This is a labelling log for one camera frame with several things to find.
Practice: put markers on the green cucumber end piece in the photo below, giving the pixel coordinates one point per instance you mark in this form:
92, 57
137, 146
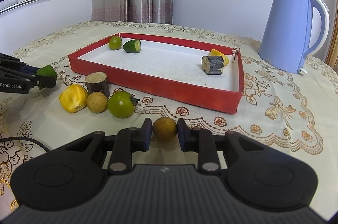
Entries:
132, 46

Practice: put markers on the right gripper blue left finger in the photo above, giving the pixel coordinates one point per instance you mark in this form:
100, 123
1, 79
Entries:
125, 143

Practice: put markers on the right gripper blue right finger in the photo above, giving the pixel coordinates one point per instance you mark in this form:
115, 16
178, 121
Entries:
200, 141

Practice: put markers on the brown longan with stem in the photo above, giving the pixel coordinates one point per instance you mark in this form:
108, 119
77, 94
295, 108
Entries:
164, 129

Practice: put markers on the red shallow box tray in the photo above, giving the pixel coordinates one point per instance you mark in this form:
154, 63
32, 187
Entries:
168, 67

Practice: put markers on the large yellow pepper piece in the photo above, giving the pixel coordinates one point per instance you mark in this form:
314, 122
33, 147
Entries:
73, 98

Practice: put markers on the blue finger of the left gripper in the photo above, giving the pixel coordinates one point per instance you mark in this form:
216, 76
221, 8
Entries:
42, 81
28, 69

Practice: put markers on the brown longan round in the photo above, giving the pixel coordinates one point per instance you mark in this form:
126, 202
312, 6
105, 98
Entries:
97, 102

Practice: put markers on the blue electric kettle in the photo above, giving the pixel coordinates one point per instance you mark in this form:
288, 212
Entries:
286, 39

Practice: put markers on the small green lime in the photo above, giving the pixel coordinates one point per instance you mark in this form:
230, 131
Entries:
115, 43

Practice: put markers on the green cucumber cut piece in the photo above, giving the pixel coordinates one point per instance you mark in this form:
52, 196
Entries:
47, 71

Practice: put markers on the green tomato with stem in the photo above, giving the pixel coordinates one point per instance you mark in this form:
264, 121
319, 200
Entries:
122, 104

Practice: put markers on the small yellow pepper piece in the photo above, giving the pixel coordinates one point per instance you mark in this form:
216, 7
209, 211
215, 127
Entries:
215, 52

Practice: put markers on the sugarcane piece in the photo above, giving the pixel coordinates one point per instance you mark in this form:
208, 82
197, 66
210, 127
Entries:
213, 65
97, 82

